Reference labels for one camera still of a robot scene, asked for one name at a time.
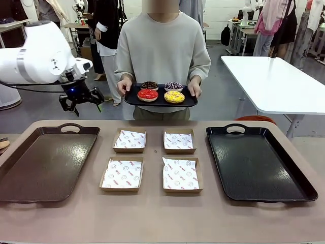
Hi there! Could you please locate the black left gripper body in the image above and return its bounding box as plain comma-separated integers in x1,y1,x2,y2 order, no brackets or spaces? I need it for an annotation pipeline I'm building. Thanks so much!
61,79,93,105

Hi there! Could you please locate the red glazed donut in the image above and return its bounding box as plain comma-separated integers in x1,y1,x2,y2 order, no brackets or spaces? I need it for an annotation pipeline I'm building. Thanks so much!
137,88,159,102

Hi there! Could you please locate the chocolate glazed sprinkle donut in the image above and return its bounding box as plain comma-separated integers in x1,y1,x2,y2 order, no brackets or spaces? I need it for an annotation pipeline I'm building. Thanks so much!
140,81,159,92

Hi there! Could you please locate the black serving tray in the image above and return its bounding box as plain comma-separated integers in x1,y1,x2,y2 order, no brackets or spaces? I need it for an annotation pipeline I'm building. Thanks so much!
123,83,199,107

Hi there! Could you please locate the brown cardboard food box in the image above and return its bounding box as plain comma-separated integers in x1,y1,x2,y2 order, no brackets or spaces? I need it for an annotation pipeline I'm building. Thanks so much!
161,156,204,194
162,128,197,155
99,156,145,193
112,128,147,154

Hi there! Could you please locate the yellow glazed sprinkle donut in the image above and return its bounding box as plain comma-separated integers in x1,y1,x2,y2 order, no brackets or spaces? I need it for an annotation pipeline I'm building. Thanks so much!
164,90,185,104

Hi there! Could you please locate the purple glazed sprinkle donut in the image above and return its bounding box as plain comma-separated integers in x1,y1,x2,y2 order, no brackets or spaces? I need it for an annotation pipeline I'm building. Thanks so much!
164,81,183,92

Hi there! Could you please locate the person's right hand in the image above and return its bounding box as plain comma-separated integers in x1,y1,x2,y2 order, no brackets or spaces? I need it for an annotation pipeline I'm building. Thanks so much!
117,79,133,97

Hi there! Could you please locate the person's left hand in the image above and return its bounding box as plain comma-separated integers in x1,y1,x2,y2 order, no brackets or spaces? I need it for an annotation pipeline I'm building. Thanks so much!
187,80,203,99

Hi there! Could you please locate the brown cardboard carton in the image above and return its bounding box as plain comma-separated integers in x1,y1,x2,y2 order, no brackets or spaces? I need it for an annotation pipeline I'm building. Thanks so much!
80,38,93,62

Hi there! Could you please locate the bystander in black coat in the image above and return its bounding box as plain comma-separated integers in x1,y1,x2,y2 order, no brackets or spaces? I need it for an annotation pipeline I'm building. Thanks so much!
87,0,127,107

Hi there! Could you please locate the background wooden top desk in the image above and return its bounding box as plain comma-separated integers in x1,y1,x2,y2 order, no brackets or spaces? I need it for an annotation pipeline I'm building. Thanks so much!
60,22,90,64

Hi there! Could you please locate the person in beige sweater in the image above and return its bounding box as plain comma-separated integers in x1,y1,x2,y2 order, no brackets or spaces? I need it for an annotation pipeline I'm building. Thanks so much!
114,0,212,121

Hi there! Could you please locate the bystander in black trousers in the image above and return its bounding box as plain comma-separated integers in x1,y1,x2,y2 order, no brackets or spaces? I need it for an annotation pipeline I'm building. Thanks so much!
38,0,70,29

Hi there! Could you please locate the background desk with shoes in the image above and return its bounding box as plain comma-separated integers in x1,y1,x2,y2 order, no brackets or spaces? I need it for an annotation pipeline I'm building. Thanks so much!
0,18,33,49

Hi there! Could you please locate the bystander in grey clothes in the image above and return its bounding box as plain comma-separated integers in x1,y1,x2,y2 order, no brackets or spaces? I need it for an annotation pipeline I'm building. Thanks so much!
179,0,205,28

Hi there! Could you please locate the black backpack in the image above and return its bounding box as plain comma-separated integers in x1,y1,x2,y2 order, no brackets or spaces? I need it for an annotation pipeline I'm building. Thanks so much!
220,24,232,46

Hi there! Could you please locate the orange round stool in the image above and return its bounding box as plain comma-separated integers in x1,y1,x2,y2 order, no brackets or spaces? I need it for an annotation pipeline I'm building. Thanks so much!
235,115,277,125

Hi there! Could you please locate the white side table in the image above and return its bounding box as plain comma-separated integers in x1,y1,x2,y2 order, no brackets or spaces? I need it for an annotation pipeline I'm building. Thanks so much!
220,55,325,139

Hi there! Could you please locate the bystander in pink top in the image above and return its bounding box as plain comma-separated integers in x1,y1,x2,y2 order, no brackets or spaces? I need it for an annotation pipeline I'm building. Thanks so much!
253,0,284,57

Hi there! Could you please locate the bystander in black dress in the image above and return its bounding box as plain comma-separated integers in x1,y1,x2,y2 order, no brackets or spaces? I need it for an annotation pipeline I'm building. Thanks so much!
269,0,298,59

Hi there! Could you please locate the hanging grey patterned garment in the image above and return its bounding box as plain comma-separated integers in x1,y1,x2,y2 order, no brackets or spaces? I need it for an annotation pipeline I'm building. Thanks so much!
290,11,315,68

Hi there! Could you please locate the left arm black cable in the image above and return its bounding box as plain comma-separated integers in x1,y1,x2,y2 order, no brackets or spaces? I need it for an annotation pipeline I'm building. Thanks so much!
0,77,84,94

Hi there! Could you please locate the white cylindrical pedestal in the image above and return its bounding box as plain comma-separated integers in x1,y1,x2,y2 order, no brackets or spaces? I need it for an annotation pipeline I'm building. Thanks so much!
0,83,22,110

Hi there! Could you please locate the brown handled plastic tray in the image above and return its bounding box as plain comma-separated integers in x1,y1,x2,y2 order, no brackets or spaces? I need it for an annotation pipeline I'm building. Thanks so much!
0,123,101,204

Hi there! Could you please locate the background white frame workbench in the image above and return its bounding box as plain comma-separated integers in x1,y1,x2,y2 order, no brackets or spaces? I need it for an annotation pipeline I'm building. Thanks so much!
227,19,258,56

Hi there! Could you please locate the black handled plastic tray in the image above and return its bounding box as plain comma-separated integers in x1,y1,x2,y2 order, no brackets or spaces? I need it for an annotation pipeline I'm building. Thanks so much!
206,124,319,203

